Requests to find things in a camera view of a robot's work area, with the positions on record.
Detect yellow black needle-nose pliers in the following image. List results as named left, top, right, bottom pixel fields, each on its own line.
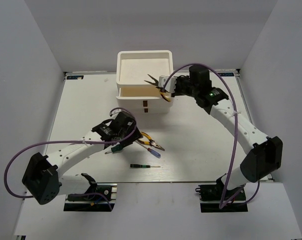
left=145, top=74, right=171, bottom=103

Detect white drawer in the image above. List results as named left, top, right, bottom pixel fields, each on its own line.
left=116, top=86, right=174, bottom=109

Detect blue red handled screwdriver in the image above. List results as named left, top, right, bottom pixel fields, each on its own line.
left=135, top=140, right=161, bottom=159

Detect slim black green screwdriver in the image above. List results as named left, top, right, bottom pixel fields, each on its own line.
left=130, top=164, right=160, bottom=169

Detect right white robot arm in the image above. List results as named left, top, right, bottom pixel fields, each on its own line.
left=165, top=64, right=283, bottom=200

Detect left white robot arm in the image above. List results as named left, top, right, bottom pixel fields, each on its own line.
left=22, top=111, right=142, bottom=205

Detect stubby green screwdriver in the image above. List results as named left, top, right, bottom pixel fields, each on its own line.
left=105, top=144, right=123, bottom=154

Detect white drawer cabinet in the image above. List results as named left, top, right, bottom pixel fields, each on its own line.
left=116, top=50, right=173, bottom=114

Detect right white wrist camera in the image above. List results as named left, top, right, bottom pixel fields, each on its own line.
left=158, top=75, right=177, bottom=94

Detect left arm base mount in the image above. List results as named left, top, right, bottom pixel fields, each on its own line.
left=63, top=183, right=118, bottom=213

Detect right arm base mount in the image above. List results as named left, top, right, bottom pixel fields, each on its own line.
left=197, top=183, right=249, bottom=214

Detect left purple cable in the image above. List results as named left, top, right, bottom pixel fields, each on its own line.
left=6, top=107, right=138, bottom=199

